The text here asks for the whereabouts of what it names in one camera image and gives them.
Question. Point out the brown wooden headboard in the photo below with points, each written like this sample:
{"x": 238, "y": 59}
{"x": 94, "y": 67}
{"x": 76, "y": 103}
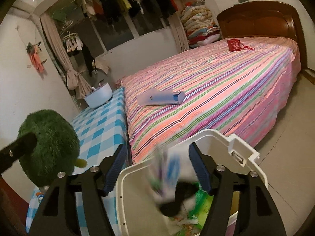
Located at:
{"x": 258, "y": 17}

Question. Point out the white red toothpaste box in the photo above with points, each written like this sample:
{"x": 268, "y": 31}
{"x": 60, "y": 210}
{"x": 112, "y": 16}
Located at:
{"x": 169, "y": 164}

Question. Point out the green tissue pack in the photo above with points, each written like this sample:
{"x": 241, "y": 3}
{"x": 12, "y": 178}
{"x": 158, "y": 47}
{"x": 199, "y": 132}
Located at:
{"x": 203, "y": 206}

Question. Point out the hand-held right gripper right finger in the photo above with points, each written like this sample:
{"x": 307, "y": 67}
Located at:
{"x": 199, "y": 167}

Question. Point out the beige tied curtain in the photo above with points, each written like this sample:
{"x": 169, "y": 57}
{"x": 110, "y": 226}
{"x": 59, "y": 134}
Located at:
{"x": 56, "y": 49}

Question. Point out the pink striped bedsheet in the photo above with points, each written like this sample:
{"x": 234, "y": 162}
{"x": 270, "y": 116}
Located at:
{"x": 209, "y": 83}

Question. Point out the blue checkered tablecloth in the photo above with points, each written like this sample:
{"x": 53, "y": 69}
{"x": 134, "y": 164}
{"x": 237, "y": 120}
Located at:
{"x": 98, "y": 125}

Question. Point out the white hanging garment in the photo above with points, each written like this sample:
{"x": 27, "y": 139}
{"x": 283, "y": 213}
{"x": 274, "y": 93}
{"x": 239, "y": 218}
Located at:
{"x": 102, "y": 65}

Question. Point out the green plush toy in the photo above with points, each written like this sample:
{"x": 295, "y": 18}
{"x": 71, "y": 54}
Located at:
{"x": 54, "y": 142}

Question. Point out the drying rack with socks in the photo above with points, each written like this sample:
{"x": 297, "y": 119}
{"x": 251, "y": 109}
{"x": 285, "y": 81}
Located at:
{"x": 72, "y": 44}

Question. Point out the row of hanging clothes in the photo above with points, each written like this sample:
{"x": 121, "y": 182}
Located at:
{"x": 147, "y": 2}

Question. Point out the black hanging garment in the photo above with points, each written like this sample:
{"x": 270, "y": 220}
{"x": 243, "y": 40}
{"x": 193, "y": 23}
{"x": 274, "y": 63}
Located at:
{"x": 87, "y": 59}

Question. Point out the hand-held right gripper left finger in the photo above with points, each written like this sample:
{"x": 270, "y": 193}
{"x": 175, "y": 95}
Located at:
{"x": 115, "y": 169}

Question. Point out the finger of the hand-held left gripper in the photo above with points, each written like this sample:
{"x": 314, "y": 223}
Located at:
{"x": 14, "y": 150}

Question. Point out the white plastic bin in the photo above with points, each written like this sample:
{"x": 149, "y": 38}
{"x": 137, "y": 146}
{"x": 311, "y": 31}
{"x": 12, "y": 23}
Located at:
{"x": 137, "y": 189}

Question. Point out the red pouch with tassel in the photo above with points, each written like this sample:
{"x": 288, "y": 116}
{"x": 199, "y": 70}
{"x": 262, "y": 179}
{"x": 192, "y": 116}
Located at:
{"x": 233, "y": 44}

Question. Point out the pink clothes on wall hook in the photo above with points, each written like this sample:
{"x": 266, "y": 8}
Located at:
{"x": 37, "y": 59}

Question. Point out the stack of folded quilts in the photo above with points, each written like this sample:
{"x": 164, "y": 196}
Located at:
{"x": 199, "y": 27}

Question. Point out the pale blue basin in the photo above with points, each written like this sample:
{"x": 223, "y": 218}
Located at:
{"x": 99, "y": 98}

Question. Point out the window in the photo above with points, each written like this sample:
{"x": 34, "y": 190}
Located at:
{"x": 118, "y": 34}

